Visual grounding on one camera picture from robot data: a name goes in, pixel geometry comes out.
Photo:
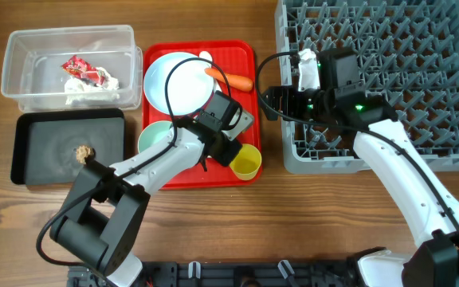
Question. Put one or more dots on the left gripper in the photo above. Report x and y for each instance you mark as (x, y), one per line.
(226, 161)

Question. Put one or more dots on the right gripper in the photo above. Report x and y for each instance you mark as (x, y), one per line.
(288, 93)

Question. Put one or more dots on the yellow plastic cup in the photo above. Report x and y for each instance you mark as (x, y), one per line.
(247, 162)

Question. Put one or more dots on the orange carrot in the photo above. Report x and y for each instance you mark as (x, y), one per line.
(241, 83)

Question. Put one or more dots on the mint green bowl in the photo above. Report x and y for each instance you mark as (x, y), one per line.
(152, 134)

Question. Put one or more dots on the brown food scrap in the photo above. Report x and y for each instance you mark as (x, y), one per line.
(84, 153)

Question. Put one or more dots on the white tissue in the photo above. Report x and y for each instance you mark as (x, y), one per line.
(80, 91)

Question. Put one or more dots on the red snack wrapper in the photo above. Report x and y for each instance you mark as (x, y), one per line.
(82, 70)

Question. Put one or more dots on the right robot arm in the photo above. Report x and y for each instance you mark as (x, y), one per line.
(330, 94)

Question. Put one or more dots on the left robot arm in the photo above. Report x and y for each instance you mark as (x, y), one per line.
(101, 216)

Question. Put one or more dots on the clear plastic waste bin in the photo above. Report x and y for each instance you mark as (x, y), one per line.
(32, 74)

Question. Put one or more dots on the grey dishwasher rack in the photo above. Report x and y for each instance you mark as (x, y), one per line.
(407, 52)

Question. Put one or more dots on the black waste tray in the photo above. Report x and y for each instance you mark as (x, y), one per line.
(45, 144)

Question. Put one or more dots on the white plastic spoon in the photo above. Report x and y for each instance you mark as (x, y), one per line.
(207, 56)

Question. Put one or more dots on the red serving tray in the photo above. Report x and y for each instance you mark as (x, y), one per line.
(234, 57)

